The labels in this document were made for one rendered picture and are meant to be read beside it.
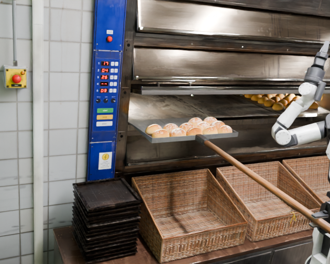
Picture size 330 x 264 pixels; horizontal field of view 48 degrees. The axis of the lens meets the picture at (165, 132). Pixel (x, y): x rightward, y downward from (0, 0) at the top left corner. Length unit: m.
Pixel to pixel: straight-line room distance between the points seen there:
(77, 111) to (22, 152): 0.35
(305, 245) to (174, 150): 1.04
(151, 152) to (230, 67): 0.72
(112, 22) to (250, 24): 0.88
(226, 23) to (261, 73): 0.44
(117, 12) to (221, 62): 0.74
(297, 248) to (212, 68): 1.25
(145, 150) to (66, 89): 0.61
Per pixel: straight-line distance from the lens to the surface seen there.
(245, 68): 2.47
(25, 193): 2.19
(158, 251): 2.07
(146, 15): 2.08
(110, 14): 1.98
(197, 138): 2.02
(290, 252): 2.59
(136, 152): 2.25
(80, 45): 1.98
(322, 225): 1.46
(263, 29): 2.49
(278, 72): 2.64
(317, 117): 3.06
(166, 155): 2.34
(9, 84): 1.89
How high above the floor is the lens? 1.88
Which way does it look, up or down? 19 degrees down
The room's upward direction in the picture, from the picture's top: 7 degrees clockwise
